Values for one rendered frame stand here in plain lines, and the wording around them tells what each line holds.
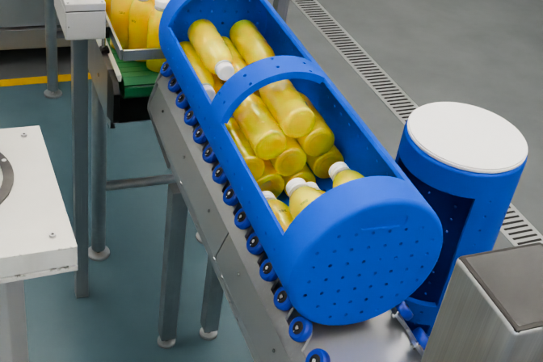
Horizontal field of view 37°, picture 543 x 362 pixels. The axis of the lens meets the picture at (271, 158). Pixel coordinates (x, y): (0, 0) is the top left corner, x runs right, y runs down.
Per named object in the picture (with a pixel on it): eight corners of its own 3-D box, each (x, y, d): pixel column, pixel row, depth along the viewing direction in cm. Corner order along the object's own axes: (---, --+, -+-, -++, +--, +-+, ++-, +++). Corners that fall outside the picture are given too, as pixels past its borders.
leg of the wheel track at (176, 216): (159, 351, 253) (170, 195, 217) (155, 337, 257) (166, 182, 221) (177, 347, 255) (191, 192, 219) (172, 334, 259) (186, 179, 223)
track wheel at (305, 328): (310, 328, 136) (317, 331, 137) (300, 309, 139) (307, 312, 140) (292, 345, 137) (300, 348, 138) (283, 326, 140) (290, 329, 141)
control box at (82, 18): (65, 41, 201) (65, 3, 196) (53, 6, 216) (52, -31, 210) (105, 39, 205) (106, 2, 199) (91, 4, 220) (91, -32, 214)
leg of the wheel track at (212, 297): (202, 342, 258) (220, 188, 222) (197, 329, 262) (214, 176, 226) (219, 338, 260) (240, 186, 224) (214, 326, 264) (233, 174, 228)
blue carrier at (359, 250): (275, 338, 136) (310, 208, 121) (152, 77, 201) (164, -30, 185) (417, 316, 148) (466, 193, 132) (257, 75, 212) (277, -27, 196)
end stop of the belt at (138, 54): (123, 61, 207) (124, 51, 205) (122, 60, 208) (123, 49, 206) (267, 52, 221) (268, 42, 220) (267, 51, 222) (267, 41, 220)
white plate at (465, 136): (424, 89, 198) (423, 93, 199) (393, 142, 176) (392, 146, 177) (536, 124, 191) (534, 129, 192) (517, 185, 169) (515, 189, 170)
